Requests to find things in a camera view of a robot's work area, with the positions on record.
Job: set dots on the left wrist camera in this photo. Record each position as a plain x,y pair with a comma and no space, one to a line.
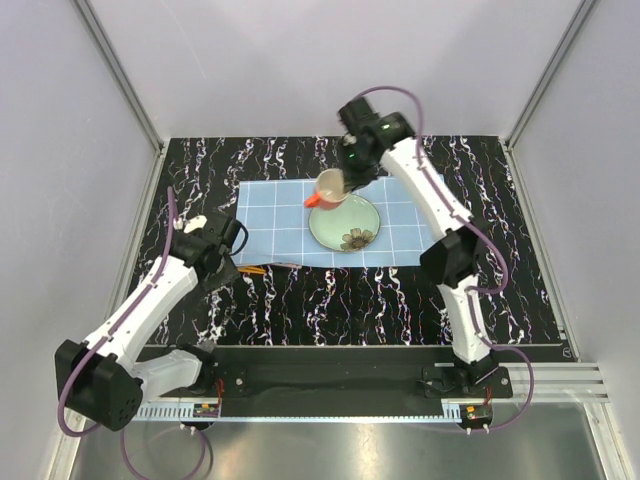
231,231

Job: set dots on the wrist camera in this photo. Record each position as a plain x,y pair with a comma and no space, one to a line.
231,231
357,112

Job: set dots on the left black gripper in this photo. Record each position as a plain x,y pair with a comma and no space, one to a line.
230,273

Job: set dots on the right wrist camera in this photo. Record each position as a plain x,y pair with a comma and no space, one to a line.
357,112

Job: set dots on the blue checked placemat cloth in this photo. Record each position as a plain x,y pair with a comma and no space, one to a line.
277,223

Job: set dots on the orange mug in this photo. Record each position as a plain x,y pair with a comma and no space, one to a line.
329,191

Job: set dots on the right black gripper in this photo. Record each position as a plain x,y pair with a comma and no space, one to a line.
353,179

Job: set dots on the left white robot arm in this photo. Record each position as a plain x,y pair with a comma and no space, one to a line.
121,338

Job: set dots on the front aluminium rail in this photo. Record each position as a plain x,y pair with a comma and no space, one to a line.
110,385

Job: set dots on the right aluminium frame post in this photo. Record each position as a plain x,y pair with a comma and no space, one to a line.
566,42

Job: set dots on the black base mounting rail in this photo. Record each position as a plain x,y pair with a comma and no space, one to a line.
333,405

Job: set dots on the left aluminium frame post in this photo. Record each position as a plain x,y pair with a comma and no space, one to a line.
105,48

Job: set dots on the right control board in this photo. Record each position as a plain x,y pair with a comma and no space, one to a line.
478,413

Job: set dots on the green floral plate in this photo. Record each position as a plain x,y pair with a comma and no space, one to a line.
350,227

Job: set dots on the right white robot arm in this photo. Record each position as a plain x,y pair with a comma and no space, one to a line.
451,263

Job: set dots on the orange plastic fork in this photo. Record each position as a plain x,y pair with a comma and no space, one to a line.
252,270

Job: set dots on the pink handled knife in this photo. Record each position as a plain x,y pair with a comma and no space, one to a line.
287,265

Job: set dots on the left control board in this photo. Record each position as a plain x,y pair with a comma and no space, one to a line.
206,410

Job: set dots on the aluminium frame post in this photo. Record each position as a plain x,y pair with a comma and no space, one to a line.
105,48
566,42

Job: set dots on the control board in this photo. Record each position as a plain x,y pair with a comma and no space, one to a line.
206,410
478,413

